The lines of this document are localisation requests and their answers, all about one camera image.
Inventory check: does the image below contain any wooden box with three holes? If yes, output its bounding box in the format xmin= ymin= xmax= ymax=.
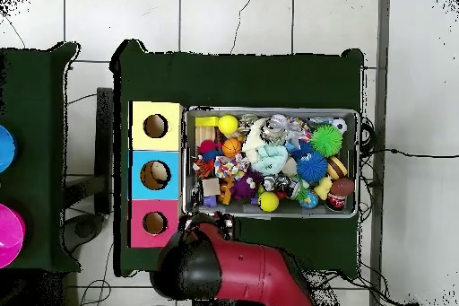
xmin=127 ymin=100 xmax=186 ymax=249

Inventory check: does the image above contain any orange toy basketball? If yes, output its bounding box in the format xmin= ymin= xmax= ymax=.
xmin=221 ymin=137 xmax=243 ymax=159

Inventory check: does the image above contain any cream knitted cloth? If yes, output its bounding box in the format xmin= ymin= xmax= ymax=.
xmin=241 ymin=118 xmax=269 ymax=164

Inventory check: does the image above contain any plain yellow ball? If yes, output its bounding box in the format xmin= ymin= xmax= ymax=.
xmin=217 ymin=114 xmax=240 ymax=136

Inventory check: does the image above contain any mint green knitted cloth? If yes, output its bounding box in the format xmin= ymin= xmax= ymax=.
xmin=250 ymin=144 xmax=290 ymax=176

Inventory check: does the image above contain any silver drink can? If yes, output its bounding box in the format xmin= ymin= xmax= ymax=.
xmin=258 ymin=114 xmax=289 ymax=143

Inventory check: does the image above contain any blue spiky puffer ball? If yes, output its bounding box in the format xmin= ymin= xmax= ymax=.
xmin=296 ymin=150 xmax=329 ymax=184

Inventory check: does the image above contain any green spiky puffer ball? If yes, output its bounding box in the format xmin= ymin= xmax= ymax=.
xmin=310 ymin=123 xmax=344 ymax=159

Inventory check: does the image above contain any brown toy football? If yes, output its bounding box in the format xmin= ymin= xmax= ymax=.
xmin=329 ymin=177 xmax=356 ymax=198

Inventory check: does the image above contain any dark green side table cloth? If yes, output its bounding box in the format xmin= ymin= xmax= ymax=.
xmin=0 ymin=41 xmax=82 ymax=273

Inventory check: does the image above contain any blue bowl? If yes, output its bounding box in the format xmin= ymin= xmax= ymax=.
xmin=0 ymin=124 xmax=18 ymax=174

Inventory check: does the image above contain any magenta bowl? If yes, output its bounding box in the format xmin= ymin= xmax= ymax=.
xmin=0 ymin=203 xmax=26 ymax=269

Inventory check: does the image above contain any shallow wire mesh bin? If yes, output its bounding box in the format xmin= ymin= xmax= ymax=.
xmin=181 ymin=105 xmax=360 ymax=220

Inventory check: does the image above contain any black frame beside table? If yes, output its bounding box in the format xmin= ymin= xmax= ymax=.
xmin=63 ymin=86 xmax=115 ymax=254

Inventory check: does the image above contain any black floor cable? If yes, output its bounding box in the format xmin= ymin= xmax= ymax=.
xmin=359 ymin=147 xmax=459 ymax=159

